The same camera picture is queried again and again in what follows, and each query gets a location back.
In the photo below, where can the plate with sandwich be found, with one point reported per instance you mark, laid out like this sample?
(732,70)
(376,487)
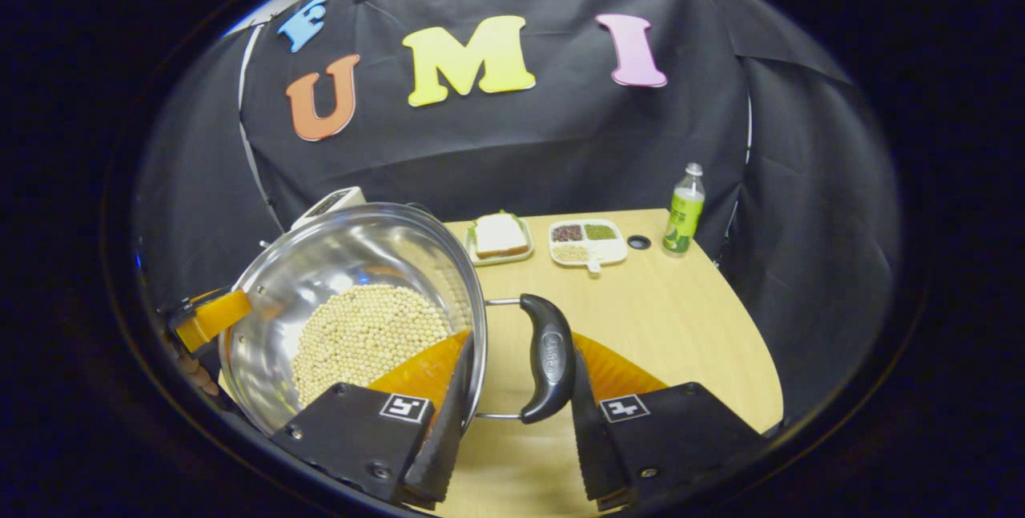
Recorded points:
(500,238)

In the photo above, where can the stainless steel pot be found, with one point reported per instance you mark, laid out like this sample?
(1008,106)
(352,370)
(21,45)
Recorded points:
(336,262)

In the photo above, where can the pile of yellow soybeans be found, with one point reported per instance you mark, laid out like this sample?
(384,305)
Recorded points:
(360,342)

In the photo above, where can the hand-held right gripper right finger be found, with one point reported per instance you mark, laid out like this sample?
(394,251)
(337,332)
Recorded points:
(592,446)

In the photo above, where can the black table grommet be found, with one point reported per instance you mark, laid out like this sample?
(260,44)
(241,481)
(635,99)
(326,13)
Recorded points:
(638,242)

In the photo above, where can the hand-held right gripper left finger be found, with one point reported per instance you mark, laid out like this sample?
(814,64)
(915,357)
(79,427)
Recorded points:
(444,438)

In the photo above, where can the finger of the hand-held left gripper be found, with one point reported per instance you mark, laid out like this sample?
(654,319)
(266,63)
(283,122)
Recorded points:
(216,314)

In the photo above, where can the green label bottle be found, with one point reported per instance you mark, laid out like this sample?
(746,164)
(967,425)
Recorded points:
(683,218)

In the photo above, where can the white divided dish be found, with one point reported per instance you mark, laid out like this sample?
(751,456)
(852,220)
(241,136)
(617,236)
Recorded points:
(588,242)

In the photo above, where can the white toaster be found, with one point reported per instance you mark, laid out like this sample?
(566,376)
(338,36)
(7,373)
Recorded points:
(332,202)

